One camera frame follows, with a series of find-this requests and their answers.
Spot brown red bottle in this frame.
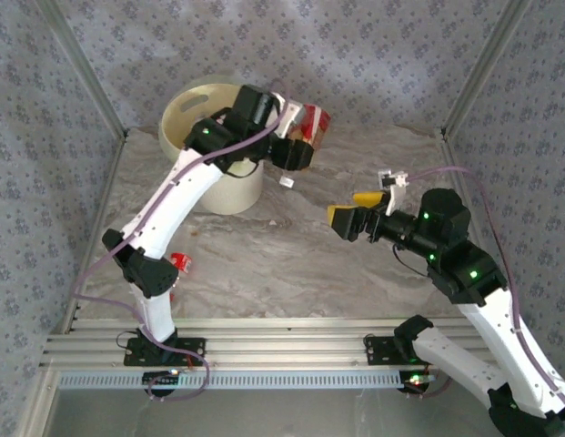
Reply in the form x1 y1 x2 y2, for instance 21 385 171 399
288 103 333 150

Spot white ribbed plastic bin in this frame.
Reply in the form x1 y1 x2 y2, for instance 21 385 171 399
157 76 265 216

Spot clear bottle red cola label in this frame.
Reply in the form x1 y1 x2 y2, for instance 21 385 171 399
167 251 195 304

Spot right controller board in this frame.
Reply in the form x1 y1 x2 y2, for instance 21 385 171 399
398 371 436 395

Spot controller board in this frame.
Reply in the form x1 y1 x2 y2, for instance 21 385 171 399
142 369 183 386
398 371 436 395

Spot left controller board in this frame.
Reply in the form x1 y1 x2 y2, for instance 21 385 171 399
142 369 183 386

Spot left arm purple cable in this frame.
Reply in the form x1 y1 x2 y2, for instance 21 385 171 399
71 79 293 402

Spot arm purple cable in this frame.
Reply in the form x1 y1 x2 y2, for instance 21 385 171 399
402 166 565 411
71 79 293 402

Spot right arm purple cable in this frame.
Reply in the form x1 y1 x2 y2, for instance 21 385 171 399
402 166 565 411

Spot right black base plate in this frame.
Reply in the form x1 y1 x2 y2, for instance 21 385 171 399
363 334 419 366

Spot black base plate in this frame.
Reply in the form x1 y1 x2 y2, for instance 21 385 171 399
363 334 419 366
123 336 207 366

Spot aluminium mounting rail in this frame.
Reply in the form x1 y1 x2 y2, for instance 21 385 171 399
38 317 506 370

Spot right aluminium frame post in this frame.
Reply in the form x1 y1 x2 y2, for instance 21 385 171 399
440 0 531 137

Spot aluminium frame post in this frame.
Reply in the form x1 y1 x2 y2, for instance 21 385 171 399
35 0 131 140
440 0 531 137

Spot left aluminium frame post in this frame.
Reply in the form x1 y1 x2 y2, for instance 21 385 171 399
35 0 131 140

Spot slotted grey cable duct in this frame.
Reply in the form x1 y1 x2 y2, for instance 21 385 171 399
56 371 401 391

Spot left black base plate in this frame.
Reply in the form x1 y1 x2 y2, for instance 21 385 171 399
123 336 207 366

